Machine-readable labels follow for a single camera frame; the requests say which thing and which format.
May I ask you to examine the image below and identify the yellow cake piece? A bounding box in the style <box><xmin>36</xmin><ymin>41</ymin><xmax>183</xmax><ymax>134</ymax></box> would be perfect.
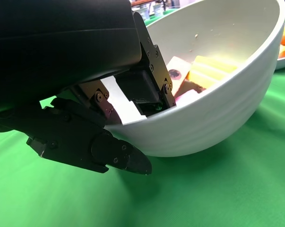
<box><xmin>187</xmin><ymin>55</ymin><xmax>237</xmax><ymax>89</ymax></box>

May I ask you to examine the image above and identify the brown chocolate cake piece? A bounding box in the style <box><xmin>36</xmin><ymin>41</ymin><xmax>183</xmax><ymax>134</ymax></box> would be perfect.
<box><xmin>180</xmin><ymin>80</ymin><xmax>207</xmax><ymax>95</ymax></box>

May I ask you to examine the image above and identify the pink striped cake piece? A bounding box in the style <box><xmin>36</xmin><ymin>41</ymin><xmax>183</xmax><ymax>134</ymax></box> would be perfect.
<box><xmin>175</xmin><ymin>89</ymin><xmax>199</xmax><ymax>106</ymax></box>

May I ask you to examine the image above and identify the pale green bowl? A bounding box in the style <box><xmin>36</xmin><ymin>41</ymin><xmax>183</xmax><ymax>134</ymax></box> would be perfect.
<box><xmin>104</xmin><ymin>0</ymin><xmax>285</xmax><ymax>158</ymax></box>

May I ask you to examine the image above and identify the lavender plate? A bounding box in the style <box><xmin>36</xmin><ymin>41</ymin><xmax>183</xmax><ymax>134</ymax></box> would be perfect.
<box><xmin>274</xmin><ymin>21</ymin><xmax>285</xmax><ymax>70</ymax></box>

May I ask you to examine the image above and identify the green tablecloth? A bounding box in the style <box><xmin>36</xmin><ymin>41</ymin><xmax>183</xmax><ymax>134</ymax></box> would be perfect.
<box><xmin>143</xmin><ymin>13</ymin><xmax>173</xmax><ymax>26</ymax></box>
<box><xmin>0</xmin><ymin>58</ymin><xmax>285</xmax><ymax>227</ymax></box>

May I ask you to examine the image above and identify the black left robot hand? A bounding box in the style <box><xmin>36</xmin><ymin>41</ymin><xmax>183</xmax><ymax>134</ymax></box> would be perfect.
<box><xmin>0</xmin><ymin>0</ymin><xmax>177</xmax><ymax>175</ymax></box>

